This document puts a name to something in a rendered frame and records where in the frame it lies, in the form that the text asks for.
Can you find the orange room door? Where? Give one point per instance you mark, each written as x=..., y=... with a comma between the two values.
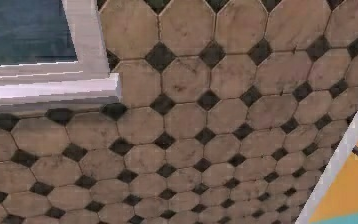
x=347, y=190

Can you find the white framed window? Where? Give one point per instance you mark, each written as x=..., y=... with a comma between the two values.
x=87, y=50

